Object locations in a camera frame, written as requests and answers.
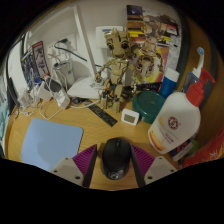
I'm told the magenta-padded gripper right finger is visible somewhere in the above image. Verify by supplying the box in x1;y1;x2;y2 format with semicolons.
130;143;178;187

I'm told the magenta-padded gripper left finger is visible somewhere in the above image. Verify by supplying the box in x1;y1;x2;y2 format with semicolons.
50;143;99;188

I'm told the black computer mouse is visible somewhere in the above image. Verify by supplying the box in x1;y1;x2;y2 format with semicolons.
100;137;132;181

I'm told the light blue mouse pad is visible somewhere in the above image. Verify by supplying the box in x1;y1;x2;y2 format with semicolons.
20;117;84;173

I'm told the small white desk clock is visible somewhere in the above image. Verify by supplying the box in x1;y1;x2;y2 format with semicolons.
120;108;140;127

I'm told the white red-capped lotion bottle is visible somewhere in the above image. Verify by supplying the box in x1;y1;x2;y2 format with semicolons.
147;67;217;155

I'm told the red chip canister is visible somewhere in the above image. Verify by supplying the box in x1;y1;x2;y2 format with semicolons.
182;129;224;169

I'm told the white power strip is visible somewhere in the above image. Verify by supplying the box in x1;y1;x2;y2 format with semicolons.
53;91;72;110

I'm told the white desk lamp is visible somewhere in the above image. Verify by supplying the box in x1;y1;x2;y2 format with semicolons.
49;3;105;100

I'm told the white charger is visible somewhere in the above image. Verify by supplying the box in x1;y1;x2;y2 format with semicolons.
36;82;54;103
28;88;39;106

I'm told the blue tube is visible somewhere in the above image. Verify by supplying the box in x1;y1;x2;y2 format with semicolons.
159;67;180;99

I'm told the clear glass jar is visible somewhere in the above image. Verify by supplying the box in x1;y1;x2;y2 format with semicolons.
17;89;33;109

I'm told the steel cup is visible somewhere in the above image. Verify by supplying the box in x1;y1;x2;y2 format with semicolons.
53;61;76;89

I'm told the black bag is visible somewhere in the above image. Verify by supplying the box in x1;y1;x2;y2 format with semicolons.
6;77;19;116

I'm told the brown tree figure toy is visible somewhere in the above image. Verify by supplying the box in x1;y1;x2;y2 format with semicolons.
94;28;139;114

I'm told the blue robot model box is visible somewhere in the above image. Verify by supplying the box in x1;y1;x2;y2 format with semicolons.
20;40;51;91

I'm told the dark white-nozzle spray bottle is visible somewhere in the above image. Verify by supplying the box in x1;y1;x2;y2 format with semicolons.
181;46;214;111

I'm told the colourful figure toy box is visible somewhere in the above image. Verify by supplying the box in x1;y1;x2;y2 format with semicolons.
125;4;183;91

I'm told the white cable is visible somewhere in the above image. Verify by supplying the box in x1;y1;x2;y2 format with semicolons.
38;99;101;121

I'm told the dark plugged cable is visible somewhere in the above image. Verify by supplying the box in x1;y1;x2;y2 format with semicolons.
54;39;88;63

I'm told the white wall socket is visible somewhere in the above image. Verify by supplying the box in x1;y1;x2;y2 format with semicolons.
47;41;63;59
59;33;78;53

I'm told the white wall box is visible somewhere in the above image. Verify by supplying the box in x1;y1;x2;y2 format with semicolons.
95;25;124;49

